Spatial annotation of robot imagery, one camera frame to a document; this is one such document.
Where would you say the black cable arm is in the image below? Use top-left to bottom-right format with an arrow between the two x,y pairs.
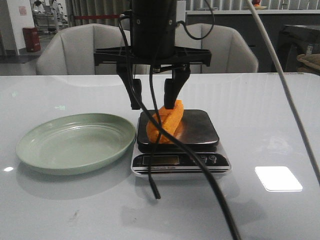
117,0 -> 242,240

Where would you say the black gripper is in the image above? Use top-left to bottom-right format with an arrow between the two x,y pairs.
93,46 -> 212,110

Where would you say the tan cushion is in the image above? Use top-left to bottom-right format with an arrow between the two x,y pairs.
296,53 -> 320,76

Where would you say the grey upholstered chair left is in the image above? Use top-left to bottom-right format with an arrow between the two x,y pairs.
35,23 -> 124,76

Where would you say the red barrier belt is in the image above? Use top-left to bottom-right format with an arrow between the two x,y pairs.
73,14 -> 120,20

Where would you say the grey upholstered chair middle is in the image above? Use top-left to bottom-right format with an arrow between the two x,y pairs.
175,23 -> 259,74

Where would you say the fruit bowl on counter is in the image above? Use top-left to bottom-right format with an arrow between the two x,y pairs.
243,0 -> 268,10

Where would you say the green plate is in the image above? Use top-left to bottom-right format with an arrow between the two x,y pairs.
15,113 -> 136,176

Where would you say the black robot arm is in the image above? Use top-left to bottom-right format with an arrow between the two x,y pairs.
94,0 -> 212,110

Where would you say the orange corn cob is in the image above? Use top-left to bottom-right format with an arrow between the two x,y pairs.
145,99 -> 184,143

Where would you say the grey cable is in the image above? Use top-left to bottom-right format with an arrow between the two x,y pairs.
246,0 -> 320,186

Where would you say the grey upholstered chair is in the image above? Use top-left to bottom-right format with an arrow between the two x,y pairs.
35,23 -> 124,76
175,23 -> 259,74

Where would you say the red fire extinguisher box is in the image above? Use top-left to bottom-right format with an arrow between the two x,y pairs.
22,27 -> 41,53

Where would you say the silver digital kitchen scale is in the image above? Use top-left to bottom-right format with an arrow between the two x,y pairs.
131,109 -> 231,180

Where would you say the black appliance box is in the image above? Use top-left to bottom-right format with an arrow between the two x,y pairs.
276,24 -> 320,72

